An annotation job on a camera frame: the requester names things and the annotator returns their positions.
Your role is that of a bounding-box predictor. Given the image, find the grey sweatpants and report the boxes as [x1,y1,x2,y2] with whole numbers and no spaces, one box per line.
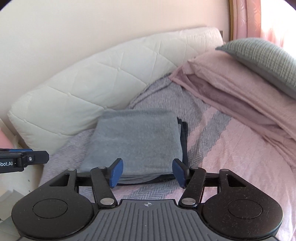
[80,108,183,184]

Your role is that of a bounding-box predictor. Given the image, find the folded dark garment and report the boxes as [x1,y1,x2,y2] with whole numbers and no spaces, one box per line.
[143,116,190,185]

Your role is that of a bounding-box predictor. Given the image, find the white quilted headboard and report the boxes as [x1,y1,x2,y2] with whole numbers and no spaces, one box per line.
[8,27,223,154]

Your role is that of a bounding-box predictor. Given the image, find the pink pillow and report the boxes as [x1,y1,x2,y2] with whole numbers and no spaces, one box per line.
[169,50,295,168]

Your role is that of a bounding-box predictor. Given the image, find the grey checked pillow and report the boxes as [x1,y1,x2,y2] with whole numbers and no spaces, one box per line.
[216,38,295,99]

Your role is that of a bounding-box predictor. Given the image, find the pink left curtain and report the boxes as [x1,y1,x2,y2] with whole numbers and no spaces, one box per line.
[229,0,295,49]

